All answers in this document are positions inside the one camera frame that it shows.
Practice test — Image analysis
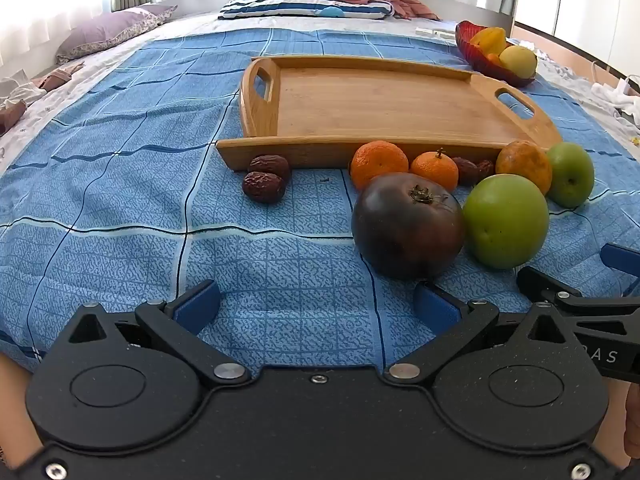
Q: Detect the white crumpled cloth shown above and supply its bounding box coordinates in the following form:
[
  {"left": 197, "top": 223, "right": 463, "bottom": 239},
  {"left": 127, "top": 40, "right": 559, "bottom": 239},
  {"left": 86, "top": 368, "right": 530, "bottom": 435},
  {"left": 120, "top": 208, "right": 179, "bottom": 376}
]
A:
[{"left": 0, "top": 76, "right": 49, "bottom": 112}]

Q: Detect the blue white striped pillow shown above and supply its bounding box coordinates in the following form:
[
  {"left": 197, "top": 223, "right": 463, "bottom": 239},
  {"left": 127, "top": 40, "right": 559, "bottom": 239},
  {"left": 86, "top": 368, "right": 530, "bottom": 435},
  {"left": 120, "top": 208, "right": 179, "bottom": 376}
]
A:
[{"left": 218, "top": 0, "right": 396, "bottom": 21}]

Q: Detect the person's bare leg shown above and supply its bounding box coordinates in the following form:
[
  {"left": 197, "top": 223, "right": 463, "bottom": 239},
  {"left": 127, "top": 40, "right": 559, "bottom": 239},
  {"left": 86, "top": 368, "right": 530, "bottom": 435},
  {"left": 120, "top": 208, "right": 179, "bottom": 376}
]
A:
[{"left": 0, "top": 352, "right": 45, "bottom": 467}]

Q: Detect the white charger with cables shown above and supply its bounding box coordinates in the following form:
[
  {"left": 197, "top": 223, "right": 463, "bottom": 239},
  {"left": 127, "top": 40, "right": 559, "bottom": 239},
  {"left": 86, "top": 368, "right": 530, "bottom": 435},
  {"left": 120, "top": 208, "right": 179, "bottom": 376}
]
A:
[{"left": 589, "top": 60, "right": 640, "bottom": 127}]

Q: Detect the purple pillow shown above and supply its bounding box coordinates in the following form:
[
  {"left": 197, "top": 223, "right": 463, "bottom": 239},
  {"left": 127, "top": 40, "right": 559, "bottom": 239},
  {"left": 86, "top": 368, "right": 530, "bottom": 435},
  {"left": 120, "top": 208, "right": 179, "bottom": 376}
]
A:
[{"left": 54, "top": 3, "right": 179, "bottom": 65}]

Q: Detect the small green apple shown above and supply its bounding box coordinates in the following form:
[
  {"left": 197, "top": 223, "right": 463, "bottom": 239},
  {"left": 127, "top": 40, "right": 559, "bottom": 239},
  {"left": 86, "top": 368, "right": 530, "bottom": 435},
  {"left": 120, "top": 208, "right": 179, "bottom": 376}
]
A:
[{"left": 545, "top": 141, "right": 596, "bottom": 209}]

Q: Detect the small mandarin with stem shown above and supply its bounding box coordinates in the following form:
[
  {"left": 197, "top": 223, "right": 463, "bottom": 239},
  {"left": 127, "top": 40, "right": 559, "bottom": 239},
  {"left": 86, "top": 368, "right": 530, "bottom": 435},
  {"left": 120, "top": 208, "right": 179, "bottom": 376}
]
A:
[{"left": 409, "top": 148, "right": 460, "bottom": 194}]

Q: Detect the pink folded cloth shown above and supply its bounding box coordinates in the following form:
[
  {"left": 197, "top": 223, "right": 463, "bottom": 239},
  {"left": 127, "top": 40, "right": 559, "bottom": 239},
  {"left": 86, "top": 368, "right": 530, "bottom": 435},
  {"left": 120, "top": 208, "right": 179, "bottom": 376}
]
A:
[{"left": 32, "top": 62, "right": 86, "bottom": 94}]

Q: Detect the yellow starfruit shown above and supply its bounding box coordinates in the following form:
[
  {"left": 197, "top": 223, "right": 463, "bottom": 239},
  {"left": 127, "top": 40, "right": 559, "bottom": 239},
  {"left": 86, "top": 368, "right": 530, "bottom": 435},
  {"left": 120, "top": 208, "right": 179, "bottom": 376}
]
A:
[{"left": 469, "top": 27, "right": 508, "bottom": 57}]

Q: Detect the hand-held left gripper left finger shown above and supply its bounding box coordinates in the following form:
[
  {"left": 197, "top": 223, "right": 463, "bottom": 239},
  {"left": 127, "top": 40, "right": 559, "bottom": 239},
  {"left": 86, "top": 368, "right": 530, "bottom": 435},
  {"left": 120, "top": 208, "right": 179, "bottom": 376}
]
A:
[{"left": 65, "top": 280, "right": 252, "bottom": 387}]

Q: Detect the white wardrobe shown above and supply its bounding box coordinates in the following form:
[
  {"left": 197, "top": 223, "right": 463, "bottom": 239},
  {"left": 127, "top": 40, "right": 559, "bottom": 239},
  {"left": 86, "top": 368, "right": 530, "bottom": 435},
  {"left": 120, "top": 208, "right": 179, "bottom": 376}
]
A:
[{"left": 514, "top": 0, "right": 640, "bottom": 76}]

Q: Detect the bed with pale sheet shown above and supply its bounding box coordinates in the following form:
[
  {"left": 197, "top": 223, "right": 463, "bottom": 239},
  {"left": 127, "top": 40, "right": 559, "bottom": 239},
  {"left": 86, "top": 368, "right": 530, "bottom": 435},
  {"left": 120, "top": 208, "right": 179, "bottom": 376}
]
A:
[{"left": 0, "top": 7, "right": 640, "bottom": 171}]

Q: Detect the brown folded cloth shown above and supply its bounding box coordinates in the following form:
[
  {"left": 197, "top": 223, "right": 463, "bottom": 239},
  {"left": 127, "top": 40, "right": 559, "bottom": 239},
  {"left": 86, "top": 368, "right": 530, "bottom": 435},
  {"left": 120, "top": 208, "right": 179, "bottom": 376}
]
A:
[{"left": 0, "top": 99, "right": 27, "bottom": 137}]

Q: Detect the blue checked blanket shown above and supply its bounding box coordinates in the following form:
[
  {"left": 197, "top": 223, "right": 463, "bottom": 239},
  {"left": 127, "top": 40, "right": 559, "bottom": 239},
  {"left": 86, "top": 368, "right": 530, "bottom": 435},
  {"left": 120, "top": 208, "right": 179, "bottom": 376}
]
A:
[{"left": 0, "top": 27, "right": 640, "bottom": 376}]

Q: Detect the red glass bowl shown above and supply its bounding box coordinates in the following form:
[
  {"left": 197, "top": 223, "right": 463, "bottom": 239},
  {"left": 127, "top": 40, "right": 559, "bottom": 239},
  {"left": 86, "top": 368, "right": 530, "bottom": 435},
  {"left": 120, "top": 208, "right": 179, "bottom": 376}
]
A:
[{"left": 454, "top": 20, "right": 539, "bottom": 89}]

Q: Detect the wooden tray with handles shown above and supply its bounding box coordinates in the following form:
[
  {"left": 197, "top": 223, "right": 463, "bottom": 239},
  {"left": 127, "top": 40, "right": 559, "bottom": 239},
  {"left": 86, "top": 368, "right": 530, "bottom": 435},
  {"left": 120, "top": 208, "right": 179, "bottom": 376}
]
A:
[{"left": 216, "top": 55, "right": 564, "bottom": 173}]

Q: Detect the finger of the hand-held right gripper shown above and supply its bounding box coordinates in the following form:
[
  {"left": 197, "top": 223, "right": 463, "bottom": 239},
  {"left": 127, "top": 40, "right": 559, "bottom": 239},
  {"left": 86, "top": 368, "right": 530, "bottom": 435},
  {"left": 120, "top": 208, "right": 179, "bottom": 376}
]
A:
[
  {"left": 601, "top": 242, "right": 640, "bottom": 282},
  {"left": 516, "top": 266, "right": 640, "bottom": 333}
]

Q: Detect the mottled yellow orange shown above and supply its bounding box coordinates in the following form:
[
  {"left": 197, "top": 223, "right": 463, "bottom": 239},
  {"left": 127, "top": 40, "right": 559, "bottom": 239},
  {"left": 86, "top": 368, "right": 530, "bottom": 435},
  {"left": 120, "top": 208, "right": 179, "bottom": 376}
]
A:
[{"left": 494, "top": 139, "right": 554, "bottom": 196}]

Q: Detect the dark purple round tomato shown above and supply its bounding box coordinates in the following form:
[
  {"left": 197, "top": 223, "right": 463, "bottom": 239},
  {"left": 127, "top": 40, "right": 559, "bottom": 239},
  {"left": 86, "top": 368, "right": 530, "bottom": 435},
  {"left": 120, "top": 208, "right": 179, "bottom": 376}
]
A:
[{"left": 351, "top": 172, "right": 467, "bottom": 281}]

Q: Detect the yellow pear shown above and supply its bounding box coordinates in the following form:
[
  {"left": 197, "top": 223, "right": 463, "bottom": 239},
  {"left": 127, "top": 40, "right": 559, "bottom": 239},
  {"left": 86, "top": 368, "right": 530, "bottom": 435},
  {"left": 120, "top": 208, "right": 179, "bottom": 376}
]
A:
[{"left": 499, "top": 45, "right": 538, "bottom": 80}]

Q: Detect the person's right hand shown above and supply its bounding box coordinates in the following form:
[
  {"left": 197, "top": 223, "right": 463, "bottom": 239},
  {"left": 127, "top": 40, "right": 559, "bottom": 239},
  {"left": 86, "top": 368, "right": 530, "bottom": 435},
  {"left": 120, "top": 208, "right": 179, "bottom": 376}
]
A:
[{"left": 624, "top": 389, "right": 640, "bottom": 462}]

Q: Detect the large green apple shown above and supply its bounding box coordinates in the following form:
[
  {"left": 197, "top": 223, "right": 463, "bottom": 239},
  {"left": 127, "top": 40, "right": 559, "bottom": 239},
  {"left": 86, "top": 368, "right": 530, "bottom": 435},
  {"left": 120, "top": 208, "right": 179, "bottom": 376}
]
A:
[{"left": 462, "top": 173, "right": 550, "bottom": 270}]

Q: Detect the large orange mandarin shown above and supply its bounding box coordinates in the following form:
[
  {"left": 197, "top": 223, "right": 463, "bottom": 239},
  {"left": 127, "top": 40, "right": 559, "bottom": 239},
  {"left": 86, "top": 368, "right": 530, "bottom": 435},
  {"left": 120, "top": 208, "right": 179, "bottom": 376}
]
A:
[{"left": 349, "top": 140, "right": 410, "bottom": 191}]

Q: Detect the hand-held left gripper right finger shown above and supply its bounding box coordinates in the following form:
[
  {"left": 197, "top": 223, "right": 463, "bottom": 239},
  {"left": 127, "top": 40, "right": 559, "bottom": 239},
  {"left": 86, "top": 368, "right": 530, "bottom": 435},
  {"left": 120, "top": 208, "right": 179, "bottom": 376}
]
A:
[{"left": 384, "top": 282, "right": 567, "bottom": 387}]

